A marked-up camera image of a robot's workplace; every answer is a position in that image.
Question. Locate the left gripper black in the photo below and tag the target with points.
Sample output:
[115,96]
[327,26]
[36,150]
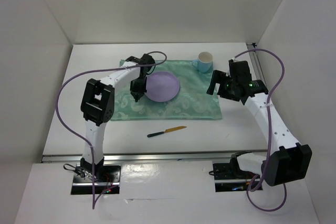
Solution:
[139,91]

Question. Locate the aluminium rail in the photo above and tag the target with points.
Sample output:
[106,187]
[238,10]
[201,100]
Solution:
[256,65]
[173,156]

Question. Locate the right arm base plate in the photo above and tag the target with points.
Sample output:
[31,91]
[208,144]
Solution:
[228,180]

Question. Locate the front aluminium rail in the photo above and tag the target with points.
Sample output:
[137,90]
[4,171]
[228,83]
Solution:
[173,156]

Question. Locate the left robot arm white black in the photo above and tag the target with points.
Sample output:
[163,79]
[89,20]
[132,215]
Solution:
[98,105]

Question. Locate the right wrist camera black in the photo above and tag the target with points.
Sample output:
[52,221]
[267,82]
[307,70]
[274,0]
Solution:
[239,71]

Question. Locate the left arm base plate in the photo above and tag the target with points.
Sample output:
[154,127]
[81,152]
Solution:
[107,181]

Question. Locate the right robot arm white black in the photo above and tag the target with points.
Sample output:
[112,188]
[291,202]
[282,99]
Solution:
[287,159]

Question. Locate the right side aluminium rail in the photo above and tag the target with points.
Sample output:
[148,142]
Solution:
[256,65]

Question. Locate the gold knife black handle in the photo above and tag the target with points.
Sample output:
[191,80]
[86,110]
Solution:
[166,131]

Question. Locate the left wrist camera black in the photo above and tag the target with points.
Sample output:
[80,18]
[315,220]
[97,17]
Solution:
[147,60]

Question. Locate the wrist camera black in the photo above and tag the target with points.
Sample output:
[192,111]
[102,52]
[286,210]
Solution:
[147,60]
[239,71]

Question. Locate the light blue mug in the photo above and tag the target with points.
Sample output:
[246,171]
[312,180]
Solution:
[204,62]

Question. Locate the green patterned cloth placemat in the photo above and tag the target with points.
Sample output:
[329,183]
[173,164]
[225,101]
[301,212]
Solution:
[191,103]

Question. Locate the purple plastic plate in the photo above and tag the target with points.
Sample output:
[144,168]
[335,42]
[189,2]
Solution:
[162,86]

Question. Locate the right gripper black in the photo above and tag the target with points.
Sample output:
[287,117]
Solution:
[220,77]

